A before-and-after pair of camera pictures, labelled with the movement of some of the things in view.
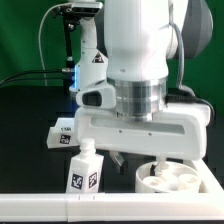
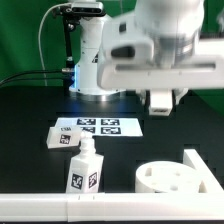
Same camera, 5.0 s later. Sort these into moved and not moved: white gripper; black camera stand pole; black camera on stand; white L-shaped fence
Moved: white gripper
Not moved: white L-shaped fence; black camera stand pole; black camera on stand
